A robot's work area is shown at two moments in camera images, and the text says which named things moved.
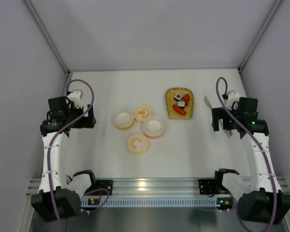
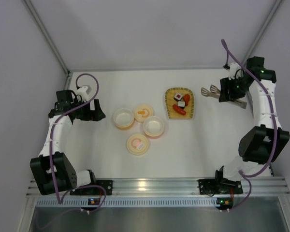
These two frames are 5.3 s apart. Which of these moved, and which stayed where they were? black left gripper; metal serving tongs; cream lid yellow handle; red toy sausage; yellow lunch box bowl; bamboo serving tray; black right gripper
Moved: metal serving tongs; black left gripper; black right gripper
Stayed: cream lid yellow handle; red toy sausage; bamboo serving tray; yellow lunch box bowl
